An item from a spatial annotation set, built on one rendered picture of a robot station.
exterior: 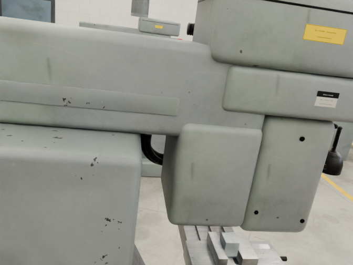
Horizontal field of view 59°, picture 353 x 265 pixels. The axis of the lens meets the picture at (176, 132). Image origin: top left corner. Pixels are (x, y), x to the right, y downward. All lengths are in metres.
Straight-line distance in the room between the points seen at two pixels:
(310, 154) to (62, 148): 0.55
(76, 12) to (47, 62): 6.70
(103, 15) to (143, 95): 6.65
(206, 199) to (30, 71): 0.46
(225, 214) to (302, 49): 0.40
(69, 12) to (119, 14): 1.05
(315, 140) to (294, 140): 0.05
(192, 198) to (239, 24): 0.39
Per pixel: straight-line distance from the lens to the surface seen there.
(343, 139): 5.78
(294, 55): 0.68
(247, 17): 0.64
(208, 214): 0.76
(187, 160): 0.68
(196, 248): 1.23
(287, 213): 0.86
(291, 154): 0.78
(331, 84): 0.75
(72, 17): 7.35
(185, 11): 7.33
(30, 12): 7.48
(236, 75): 0.65
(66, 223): 0.62
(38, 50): 0.65
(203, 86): 0.65
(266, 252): 1.31
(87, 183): 0.57
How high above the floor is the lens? 1.78
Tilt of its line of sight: 18 degrees down
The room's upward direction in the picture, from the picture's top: 8 degrees clockwise
